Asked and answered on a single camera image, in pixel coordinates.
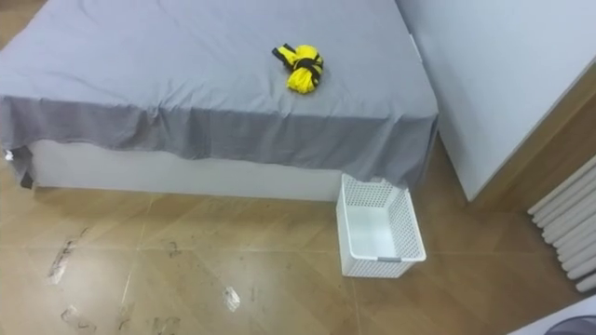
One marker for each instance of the yellow and black garment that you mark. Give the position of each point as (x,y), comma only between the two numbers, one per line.
(303,67)

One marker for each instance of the white perforated plastic basket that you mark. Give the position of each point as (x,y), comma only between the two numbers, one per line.
(377,232)

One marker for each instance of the grey bed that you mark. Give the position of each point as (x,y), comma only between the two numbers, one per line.
(186,93)

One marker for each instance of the white cabinet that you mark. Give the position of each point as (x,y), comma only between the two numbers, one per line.
(489,84)

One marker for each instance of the white ribbed radiator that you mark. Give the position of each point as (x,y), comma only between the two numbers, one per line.
(570,228)

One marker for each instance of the white furniture corner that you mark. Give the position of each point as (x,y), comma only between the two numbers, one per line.
(565,321)

